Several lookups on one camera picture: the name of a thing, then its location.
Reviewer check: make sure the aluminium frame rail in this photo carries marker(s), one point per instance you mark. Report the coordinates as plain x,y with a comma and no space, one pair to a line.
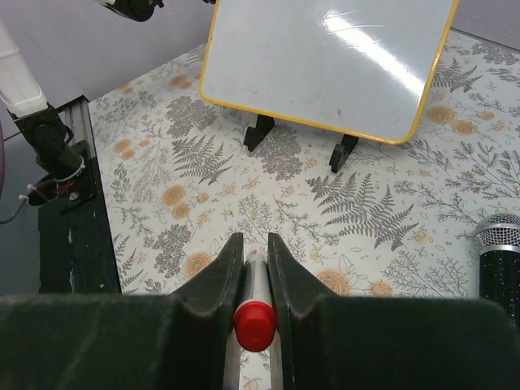
76,117

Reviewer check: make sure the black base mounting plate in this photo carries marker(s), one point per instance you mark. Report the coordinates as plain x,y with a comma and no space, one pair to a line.
76,249

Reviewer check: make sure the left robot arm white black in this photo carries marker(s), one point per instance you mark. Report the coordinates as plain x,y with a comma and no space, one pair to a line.
35,117

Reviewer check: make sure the yellow framed whiteboard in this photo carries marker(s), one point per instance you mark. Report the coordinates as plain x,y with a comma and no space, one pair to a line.
362,68

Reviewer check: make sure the black microphone silver head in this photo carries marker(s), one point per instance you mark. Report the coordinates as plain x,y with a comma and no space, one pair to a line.
497,240

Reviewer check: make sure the floral table mat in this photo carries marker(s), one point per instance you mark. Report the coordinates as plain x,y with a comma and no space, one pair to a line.
394,220

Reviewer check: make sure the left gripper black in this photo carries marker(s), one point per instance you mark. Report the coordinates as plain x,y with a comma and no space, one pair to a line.
136,10

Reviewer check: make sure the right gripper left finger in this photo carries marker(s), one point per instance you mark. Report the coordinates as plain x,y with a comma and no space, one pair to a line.
108,341

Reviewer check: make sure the red white marker pen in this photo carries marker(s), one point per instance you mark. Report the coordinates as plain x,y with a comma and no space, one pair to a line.
254,321

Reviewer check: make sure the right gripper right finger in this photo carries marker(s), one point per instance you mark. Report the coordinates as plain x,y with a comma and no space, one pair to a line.
328,341

